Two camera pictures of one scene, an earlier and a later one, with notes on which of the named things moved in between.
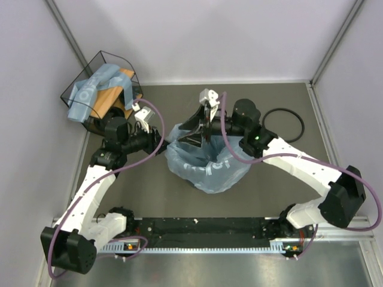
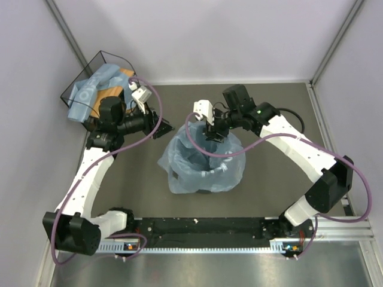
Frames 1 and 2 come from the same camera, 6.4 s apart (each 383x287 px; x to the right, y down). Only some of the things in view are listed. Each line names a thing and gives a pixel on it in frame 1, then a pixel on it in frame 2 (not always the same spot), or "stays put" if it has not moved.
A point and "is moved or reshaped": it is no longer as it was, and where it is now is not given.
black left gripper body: (152, 144) -> (146, 126)
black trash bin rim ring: (288, 110) stays put
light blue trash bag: (210, 166) is moved or reshaped
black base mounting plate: (203, 232) stays put
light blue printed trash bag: (83, 92) stays put
